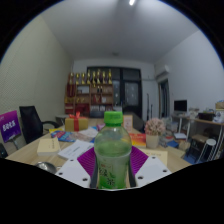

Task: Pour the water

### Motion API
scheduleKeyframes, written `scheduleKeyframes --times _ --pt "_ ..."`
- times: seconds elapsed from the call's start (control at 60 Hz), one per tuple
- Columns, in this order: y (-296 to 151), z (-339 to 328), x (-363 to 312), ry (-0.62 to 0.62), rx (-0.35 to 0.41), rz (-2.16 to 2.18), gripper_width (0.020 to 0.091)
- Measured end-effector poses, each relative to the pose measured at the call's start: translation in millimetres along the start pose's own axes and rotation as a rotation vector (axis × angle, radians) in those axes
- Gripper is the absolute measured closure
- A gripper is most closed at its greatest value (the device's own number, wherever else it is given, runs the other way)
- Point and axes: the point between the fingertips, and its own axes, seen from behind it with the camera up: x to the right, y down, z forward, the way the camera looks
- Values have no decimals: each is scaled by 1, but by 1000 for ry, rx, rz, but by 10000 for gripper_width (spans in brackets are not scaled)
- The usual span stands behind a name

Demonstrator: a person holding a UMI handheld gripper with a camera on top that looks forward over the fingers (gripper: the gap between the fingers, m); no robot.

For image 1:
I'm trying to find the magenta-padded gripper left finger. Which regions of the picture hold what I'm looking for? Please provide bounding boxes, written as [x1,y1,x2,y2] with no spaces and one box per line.
[54,146,98,189]

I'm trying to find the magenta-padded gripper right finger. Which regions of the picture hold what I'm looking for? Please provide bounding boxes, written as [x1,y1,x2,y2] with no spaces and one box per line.
[128,145,173,189]

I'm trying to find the green tea drink bottle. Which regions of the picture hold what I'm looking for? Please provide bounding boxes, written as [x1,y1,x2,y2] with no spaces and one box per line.
[93,110,133,191]

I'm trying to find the white printed booklet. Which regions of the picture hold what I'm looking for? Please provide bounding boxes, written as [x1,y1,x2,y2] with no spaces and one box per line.
[57,139,95,161]

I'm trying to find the small metal cup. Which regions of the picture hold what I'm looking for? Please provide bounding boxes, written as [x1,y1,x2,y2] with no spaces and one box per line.
[34,161,58,175]

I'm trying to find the orange red book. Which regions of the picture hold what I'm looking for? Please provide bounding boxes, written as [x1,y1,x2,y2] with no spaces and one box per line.
[129,132,148,148]

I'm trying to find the small cream book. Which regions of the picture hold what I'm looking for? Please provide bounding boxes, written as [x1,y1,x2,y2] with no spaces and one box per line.
[36,137,62,156]

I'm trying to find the blue colourful book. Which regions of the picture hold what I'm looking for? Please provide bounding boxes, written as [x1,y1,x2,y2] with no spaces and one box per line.
[50,130,78,143]

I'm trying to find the pink flowers in white pot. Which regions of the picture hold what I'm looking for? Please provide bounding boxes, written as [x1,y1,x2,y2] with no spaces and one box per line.
[143,117,167,150]

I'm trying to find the white flat book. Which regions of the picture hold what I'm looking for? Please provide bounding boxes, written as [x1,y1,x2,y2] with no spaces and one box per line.
[78,127,99,139]

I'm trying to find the yellow gift box red ribbon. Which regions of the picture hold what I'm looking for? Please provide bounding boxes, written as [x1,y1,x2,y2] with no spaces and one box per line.
[64,111,90,132]

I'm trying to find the upright beige card box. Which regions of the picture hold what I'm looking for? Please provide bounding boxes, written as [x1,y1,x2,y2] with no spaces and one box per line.
[122,114,134,134]

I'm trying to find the white round stool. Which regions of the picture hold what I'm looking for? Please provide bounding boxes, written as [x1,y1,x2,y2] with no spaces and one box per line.
[196,138,217,164]

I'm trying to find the black office chair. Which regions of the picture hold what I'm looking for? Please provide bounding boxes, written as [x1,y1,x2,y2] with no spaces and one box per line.
[18,105,61,145]

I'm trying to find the computer monitor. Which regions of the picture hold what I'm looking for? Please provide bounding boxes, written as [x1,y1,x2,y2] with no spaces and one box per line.
[173,99,188,113]

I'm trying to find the black chair armrest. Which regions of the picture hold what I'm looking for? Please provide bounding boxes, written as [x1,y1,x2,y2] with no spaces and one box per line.
[0,143,9,159]

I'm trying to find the cluttered wooden side desk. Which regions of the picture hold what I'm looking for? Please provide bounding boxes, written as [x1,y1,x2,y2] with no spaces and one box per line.
[171,111,224,161]

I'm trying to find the wooden shelf unit with trophies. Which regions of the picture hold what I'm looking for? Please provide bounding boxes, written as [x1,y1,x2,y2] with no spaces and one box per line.
[64,68,114,117]

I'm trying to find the purple sign board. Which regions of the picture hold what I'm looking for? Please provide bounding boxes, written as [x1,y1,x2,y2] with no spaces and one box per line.
[0,110,22,144]

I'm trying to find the dark glass door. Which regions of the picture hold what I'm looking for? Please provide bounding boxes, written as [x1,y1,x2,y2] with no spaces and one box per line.
[86,66,144,118]

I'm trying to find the white wall air conditioner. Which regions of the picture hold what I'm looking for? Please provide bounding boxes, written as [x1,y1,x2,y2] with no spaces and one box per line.
[154,64,171,78]

